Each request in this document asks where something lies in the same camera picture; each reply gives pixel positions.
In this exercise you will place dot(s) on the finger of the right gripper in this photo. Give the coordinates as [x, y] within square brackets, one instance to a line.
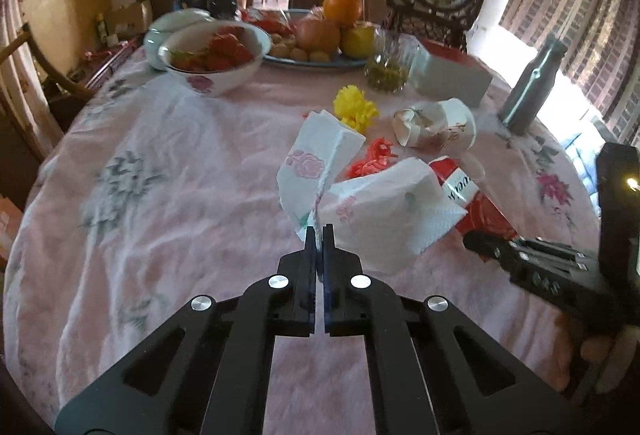
[555, 272]

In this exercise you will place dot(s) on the white red box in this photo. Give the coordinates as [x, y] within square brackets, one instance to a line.
[440, 72]

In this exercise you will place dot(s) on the red apple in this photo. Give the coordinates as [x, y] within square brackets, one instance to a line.
[317, 35]

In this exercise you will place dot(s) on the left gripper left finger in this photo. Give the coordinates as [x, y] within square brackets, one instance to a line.
[206, 369]

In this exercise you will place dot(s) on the grey metal bottle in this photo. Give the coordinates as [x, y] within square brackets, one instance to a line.
[533, 87]

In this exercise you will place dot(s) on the cardboard box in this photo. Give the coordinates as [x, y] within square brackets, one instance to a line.
[129, 21]

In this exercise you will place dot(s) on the glass of green tea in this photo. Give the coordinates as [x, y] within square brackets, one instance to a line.
[387, 68]

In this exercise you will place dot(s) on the red cigarette pack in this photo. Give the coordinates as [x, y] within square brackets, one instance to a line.
[481, 213]

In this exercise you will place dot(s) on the small black jar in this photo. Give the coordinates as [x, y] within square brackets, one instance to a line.
[222, 9]

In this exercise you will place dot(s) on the white lidded jar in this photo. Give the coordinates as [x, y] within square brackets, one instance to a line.
[165, 26]

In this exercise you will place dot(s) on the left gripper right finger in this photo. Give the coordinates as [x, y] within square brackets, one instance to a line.
[431, 369]

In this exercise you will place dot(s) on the paper cup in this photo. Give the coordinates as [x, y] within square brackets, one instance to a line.
[439, 128]

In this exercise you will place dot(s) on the white floral napkin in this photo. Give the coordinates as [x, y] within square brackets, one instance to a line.
[388, 219]

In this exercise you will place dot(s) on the yellow pom-pom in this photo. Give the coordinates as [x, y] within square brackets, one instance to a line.
[353, 109]

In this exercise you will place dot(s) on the wooden armchair left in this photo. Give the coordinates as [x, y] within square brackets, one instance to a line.
[22, 96]

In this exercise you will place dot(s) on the orange fruit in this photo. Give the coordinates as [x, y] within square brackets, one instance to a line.
[343, 13]

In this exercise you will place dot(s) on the person's right hand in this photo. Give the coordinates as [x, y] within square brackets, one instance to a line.
[613, 355]

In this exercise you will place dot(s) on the white floral bowl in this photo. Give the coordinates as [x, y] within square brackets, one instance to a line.
[213, 57]

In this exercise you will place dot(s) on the blue fruit plate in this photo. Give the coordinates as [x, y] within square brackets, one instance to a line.
[284, 51]

